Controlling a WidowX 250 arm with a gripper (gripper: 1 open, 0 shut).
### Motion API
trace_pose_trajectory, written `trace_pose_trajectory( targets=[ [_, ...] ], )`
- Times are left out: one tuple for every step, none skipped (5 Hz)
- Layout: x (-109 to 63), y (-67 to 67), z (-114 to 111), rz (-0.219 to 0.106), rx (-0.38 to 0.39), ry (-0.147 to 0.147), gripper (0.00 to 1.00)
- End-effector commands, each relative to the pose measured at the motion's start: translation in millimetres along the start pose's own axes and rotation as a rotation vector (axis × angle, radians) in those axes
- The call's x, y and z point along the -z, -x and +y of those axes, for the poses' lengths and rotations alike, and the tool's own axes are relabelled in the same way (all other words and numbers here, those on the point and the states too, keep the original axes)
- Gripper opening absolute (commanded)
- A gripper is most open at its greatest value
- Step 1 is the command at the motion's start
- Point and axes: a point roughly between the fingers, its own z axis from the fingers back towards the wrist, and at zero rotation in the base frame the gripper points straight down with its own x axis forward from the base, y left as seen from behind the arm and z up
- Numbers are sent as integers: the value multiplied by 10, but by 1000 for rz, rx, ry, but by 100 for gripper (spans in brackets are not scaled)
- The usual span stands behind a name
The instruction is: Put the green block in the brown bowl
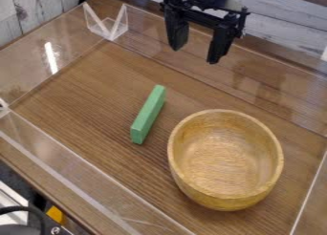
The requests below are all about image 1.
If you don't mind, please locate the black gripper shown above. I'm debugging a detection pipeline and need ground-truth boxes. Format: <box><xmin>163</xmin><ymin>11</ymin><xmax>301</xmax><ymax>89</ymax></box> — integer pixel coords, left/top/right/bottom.
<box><xmin>162</xmin><ymin>0</ymin><xmax>251</xmax><ymax>64</ymax></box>

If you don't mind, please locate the green rectangular block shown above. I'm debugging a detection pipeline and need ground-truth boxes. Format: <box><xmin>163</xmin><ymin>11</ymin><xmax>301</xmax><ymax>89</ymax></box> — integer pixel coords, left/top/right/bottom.
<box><xmin>131</xmin><ymin>85</ymin><xmax>166</xmax><ymax>144</ymax></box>

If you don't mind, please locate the brown wooden bowl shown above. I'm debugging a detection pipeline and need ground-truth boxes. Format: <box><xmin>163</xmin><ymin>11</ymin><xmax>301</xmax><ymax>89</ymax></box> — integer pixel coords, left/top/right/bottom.
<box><xmin>167</xmin><ymin>109</ymin><xmax>283</xmax><ymax>211</ymax></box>

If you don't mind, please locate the yellow black device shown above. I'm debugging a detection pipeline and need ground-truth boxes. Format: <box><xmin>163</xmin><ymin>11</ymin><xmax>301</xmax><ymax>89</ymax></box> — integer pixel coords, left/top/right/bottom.
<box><xmin>30</xmin><ymin>193</ymin><xmax>90</xmax><ymax>235</ymax></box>

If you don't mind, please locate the clear acrylic corner bracket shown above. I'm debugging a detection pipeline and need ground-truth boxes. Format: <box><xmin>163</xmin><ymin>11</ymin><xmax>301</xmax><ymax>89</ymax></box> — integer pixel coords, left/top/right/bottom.
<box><xmin>83</xmin><ymin>3</ymin><xmax>130</xmax><ymax>41</ymax></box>

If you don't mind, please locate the black cable bottom left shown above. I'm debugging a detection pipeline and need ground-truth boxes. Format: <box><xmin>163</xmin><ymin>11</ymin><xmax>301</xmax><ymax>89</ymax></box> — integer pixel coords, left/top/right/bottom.
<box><xmin>0</xmin><ymin>205</ymin><xmax>47</xmax><ymax>235</ymax></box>

